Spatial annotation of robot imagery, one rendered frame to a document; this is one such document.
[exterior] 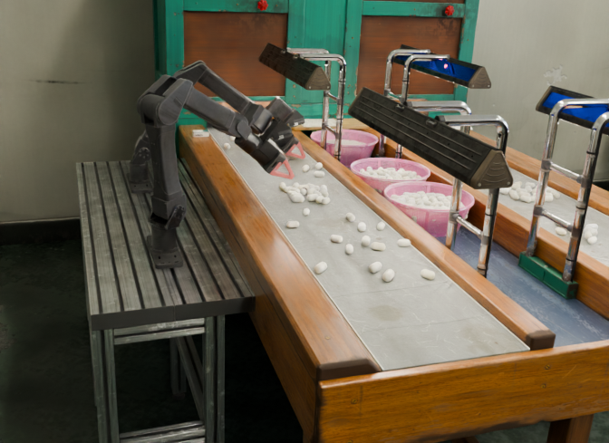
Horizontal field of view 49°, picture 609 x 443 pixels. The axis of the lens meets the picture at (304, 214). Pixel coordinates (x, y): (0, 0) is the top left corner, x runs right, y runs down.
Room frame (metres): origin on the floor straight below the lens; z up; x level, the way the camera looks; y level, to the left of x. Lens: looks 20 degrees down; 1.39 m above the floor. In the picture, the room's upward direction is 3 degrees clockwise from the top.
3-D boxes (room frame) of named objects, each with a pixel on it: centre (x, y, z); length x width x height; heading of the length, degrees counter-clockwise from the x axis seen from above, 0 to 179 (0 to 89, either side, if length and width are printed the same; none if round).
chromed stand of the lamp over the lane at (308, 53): (2.37, -0.01, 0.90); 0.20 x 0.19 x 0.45; 18
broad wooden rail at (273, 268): (1.85, 0.19, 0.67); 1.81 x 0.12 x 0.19; 18
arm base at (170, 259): (1.62, 0.36, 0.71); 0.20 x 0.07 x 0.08; 20
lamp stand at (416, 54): (2.49, -0.39, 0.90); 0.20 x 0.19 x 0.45; 18
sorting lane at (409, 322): (1.91, -0.01, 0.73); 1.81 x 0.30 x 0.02; 18
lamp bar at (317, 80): (2.35, 0.07, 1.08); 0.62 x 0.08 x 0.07; 18
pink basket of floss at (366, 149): (2.59, -0.14, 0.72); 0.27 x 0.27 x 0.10
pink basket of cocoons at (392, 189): (1.91, -0.37, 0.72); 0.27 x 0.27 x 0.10
